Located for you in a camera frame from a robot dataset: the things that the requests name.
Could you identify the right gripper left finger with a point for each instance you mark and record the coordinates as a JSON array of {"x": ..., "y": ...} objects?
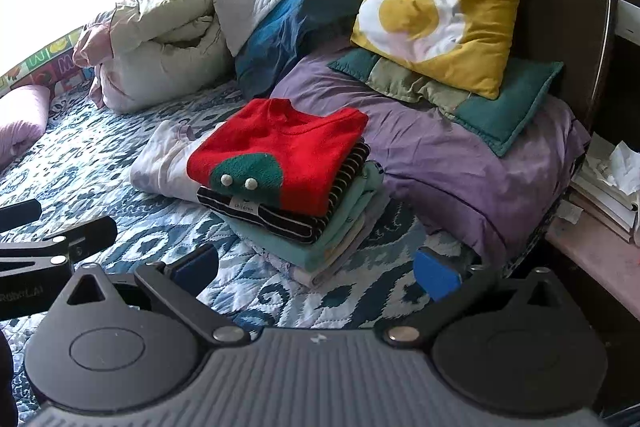
[{"x": 192, "y": 272}]

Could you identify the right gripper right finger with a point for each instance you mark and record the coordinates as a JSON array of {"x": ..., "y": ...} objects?
[{"x": 441, "y": 275}]

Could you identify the red knit sweater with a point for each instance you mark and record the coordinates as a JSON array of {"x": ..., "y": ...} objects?
[{"x": 271, "y": 153}]

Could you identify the purple duvet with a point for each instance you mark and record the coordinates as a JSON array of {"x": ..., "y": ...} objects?
[{"x": 446, "y": 174}]

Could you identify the white folded garment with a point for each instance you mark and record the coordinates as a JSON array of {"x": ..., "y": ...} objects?
[{"x": 160, "y": 168}]

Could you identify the teal folded garment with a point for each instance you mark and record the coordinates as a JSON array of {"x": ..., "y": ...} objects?
[{"x": 366, "y": 193}]

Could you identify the blue white patterned quilt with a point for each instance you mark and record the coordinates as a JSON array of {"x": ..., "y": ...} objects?
[{"x": 79, "y": 170}]

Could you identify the black white striped garment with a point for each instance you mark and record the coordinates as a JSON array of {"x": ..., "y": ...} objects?
[{"x": 290, "y": 225}]

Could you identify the pink pillow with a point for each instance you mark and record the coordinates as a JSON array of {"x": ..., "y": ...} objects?
[{"x": 24, "y": 117}]

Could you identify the pink bedside table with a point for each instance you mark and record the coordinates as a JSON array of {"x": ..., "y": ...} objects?
[{"x": 610, "y": 261}]

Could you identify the stack of papers and books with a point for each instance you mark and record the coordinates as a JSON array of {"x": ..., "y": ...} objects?
[{"x": 607, "y": 187}]

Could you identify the colourful alphabet play mat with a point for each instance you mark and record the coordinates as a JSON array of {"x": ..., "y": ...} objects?
[{"x": 52, "y": 67}]

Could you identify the cream padded comforter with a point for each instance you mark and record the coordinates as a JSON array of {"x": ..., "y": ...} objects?
[{"x": 147, "y": 52}]

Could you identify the yellow cartoon cushion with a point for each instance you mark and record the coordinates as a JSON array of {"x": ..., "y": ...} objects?
[{"x": 464, "y": 44}]

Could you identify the blue blanket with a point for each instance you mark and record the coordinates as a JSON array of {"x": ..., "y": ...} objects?
[{"x": 293, "y": 29}]

